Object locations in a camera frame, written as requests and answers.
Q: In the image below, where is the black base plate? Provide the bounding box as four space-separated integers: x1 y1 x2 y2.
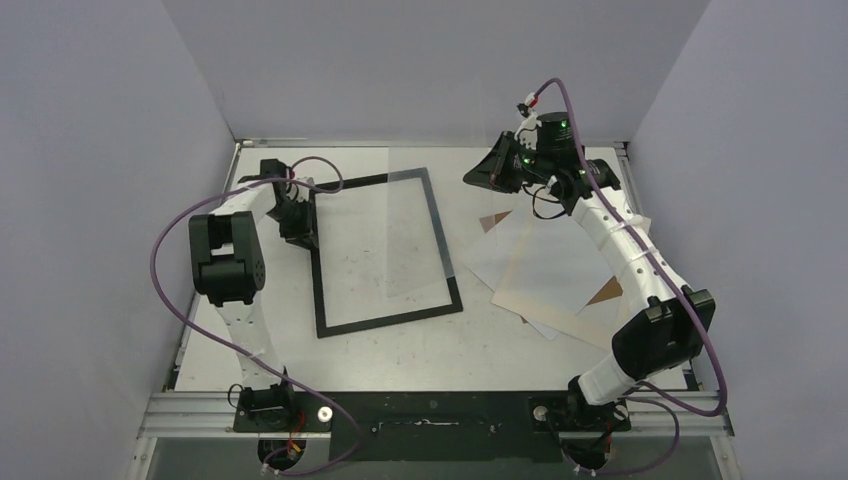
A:
232 391 631 469

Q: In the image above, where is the white photo paper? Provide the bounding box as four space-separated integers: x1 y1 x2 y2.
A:
459 198 627 342

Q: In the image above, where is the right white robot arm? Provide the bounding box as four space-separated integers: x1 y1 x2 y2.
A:
463 112 715 429

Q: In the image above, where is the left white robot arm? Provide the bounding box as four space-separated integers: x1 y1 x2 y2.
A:
188 159 315 431

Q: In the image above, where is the aluminium front rail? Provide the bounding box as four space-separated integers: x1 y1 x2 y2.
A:
139 391 735 439

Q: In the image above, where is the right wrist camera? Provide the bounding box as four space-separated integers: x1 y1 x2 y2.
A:
514 94 540 144

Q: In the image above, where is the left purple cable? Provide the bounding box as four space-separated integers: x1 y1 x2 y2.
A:
149 156 364 478

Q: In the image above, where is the brown cardboard backing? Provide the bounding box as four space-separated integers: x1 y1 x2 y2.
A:
478 210 627 326

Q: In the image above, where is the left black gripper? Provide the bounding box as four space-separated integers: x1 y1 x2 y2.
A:
267 198 318 251

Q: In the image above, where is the cream mat board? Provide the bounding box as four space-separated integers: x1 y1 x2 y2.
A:
493 214 628 350

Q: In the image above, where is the black picture frame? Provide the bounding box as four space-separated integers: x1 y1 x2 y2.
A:
309 167 464 339

